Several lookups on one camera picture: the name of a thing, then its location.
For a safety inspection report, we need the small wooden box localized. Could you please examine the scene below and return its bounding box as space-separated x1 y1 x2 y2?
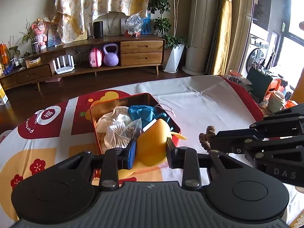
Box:
25 58 41 68

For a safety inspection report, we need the washing machine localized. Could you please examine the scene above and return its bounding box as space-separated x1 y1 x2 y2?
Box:
245 35 270 76

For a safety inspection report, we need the yellow face mask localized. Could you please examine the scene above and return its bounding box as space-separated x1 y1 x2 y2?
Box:
137 118 188 167

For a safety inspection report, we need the brown rope knot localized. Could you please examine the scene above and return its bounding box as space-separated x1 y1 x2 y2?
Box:
199 125 218 153

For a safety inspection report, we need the blue gift bag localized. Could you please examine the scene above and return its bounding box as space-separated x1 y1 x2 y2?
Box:
141 17 152 35

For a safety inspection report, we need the bag of cotton swabs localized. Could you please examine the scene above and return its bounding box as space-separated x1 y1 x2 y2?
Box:
104 118 143 150

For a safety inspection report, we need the black speaker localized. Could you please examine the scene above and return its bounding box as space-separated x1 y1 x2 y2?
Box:
93 21 104 39

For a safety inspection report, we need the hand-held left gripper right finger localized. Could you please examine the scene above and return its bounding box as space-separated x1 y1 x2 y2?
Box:
166 137 238 188

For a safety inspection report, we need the pink toy case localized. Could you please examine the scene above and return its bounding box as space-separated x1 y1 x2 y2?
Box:
89 47 104 68

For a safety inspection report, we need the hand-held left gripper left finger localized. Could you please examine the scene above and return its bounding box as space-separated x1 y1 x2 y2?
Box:
57 138 137 190

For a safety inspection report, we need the clear plastic bag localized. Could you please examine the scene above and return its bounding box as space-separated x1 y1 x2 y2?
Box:
125 14 144 37

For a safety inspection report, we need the white lace cloth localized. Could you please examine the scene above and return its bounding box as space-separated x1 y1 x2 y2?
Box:
96 106 133 133

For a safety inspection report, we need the purple kettlebell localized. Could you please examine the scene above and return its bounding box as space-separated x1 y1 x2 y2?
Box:
103 43 119 66

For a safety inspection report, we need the wooden TV cabinet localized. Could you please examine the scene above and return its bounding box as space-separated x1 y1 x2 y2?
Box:
0 34 166 91

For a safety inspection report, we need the tall tree in white planter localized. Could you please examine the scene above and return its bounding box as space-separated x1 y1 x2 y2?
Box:
148 0 193 74

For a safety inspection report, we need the red tin box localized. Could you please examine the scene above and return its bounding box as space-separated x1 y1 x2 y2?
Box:
90 93 181 155

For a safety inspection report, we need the white router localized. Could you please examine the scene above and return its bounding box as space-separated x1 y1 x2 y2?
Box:
52 55 75 74

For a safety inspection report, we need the white fan-shaped decor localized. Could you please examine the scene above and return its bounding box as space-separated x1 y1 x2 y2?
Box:
92 11 124 36

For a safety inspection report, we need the floral draped cloth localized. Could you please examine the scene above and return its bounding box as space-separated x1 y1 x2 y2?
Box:
55 0 152 44

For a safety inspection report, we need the picture frame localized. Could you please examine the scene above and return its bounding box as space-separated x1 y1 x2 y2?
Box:
47 21 59 47

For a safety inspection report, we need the green desk organiser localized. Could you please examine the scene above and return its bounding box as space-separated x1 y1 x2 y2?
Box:
246 68 273 102

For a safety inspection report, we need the pink plush doll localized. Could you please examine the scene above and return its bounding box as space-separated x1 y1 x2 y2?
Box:
32 17 48 50

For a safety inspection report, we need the wooden drawer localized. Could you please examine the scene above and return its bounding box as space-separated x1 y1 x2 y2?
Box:
120 40 163 54
120 52 162 66

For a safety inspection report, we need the standing air conditioner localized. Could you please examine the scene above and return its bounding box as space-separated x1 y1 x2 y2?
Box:
182 0 219 76

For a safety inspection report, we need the orange tissue holder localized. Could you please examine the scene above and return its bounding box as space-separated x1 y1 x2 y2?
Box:
265 77 285 101

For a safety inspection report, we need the small potted plant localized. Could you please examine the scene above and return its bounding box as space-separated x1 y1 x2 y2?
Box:
20 20 41 54

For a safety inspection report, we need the blue rubber glove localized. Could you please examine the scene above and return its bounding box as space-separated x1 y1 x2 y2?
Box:
128 104 171 130

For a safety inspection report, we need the yellow curtain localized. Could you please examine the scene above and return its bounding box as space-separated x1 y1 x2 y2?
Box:
209 0 239 75

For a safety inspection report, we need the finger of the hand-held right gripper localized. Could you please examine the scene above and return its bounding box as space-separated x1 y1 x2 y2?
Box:
210 135 304 169
215 104 304 141

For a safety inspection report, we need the printed red white tablecloth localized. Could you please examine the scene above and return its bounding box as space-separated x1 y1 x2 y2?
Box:
0 75 304 228

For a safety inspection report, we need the orange box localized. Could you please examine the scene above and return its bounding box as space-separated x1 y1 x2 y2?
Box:
0 44 7 70

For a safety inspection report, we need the yellow carton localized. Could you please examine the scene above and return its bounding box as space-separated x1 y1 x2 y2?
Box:
0 83 9 105

